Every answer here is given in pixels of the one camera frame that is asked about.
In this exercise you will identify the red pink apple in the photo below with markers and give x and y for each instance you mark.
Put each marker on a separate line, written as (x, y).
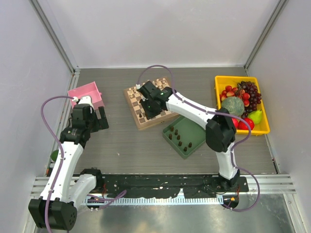
(235, 122)

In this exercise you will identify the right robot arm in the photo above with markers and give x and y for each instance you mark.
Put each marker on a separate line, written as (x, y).
(218, 125)

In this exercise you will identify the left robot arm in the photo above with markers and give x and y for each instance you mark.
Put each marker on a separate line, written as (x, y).
(65, 170)

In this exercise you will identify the purple grape bunch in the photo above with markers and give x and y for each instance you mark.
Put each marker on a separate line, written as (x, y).
(248, 92)

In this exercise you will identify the green pear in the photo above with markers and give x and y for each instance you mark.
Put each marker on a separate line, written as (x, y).
(256, 116)

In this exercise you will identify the yellow fruit bin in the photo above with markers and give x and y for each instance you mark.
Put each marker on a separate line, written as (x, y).
(222, 81)

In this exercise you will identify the green melon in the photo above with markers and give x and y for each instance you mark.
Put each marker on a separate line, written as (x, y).
(234, 105)

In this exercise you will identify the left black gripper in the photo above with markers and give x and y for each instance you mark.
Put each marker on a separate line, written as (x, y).
(100, 124)

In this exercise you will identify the pink plastic box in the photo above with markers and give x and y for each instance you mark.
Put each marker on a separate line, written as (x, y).
(90, 90)

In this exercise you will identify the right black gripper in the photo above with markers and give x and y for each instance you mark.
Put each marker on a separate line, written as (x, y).
(149, 114)

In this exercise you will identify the aluminium frame rail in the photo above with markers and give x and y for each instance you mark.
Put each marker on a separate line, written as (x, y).
(93, 190)

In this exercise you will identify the green plastic tray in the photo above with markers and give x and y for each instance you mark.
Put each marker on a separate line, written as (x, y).
(189, 131)

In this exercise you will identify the wooden chessboard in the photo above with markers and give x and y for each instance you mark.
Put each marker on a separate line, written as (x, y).
(143, 123)

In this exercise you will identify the light chess pieces row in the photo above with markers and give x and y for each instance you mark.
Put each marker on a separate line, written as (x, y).
(161, 83)

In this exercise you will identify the red cherries cluster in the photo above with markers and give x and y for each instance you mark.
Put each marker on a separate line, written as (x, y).
(240, 92)

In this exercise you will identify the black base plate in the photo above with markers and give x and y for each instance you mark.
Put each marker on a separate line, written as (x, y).
(169, 186)

